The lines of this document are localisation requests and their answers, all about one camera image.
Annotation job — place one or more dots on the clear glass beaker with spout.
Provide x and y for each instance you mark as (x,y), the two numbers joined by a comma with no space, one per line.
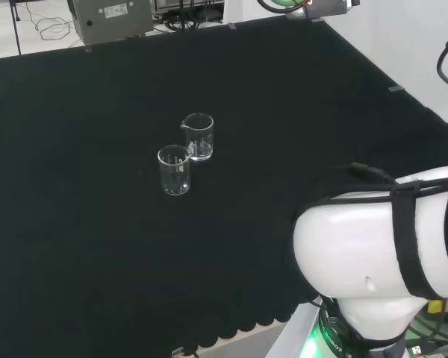
(198,138)
(173,171)

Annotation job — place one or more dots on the black bench cloth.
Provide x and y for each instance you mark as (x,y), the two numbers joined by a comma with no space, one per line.
(97,223)

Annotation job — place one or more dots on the grey metal box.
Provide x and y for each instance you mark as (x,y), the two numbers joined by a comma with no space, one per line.
(112,18)

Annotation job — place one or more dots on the yellow stop button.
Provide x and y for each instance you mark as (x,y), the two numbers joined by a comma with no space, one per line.
(446,307)

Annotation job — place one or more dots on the black tripod leg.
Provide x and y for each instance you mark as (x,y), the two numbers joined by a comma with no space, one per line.
(16,26)

